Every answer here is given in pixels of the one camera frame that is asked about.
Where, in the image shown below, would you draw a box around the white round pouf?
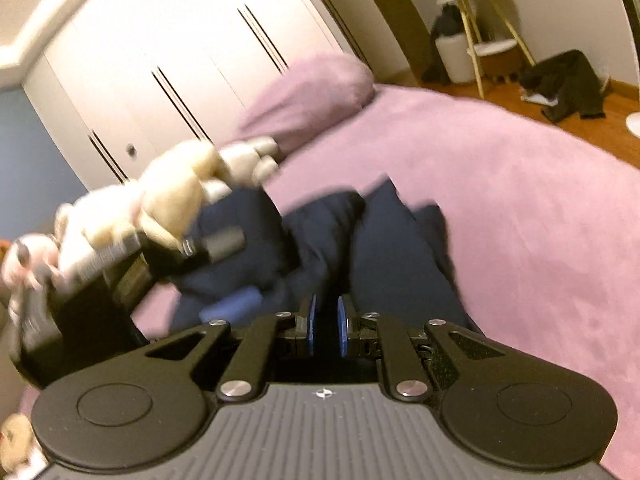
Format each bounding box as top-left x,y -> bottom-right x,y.
435,34 -> 475,84

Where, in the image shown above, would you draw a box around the dark navy jacket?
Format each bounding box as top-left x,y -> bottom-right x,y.
169,180 -> 477,341

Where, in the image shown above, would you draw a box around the dark wooden door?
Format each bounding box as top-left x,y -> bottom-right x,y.
373,0 -> 435,81

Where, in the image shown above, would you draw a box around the black bag on pouf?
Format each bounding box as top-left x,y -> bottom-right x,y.
431,4 -> 465,39

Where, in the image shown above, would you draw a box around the white plush bear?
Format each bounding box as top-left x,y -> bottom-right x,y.
216,136 -> 280,188

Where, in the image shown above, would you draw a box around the yellow legged side table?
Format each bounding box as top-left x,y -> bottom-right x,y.
436,0 -> 537,100

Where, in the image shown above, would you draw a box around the cream yellow plush toy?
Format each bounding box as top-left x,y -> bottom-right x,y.
55,140 -> 221,270

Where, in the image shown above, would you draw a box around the pink spotted plush toy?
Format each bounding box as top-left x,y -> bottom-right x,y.
1,233 -> 62,325

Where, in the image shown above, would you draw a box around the black clothes on floor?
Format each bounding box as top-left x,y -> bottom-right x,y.
520,50 -> 605,124

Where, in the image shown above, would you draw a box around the purple bed cover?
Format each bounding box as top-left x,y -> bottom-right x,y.
43,87 -> 639,479

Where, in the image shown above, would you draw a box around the brown footed stool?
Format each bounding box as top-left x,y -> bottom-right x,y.
474,39 -> 526,82

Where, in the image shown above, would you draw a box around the purple rolled blanket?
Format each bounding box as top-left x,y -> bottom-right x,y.
233,52 -> 375,156

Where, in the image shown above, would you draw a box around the white fan base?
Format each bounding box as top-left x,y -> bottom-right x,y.
625,112 -> 640,138

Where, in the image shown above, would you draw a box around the white wardrobe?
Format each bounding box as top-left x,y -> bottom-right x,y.
24,0 -> 345,189

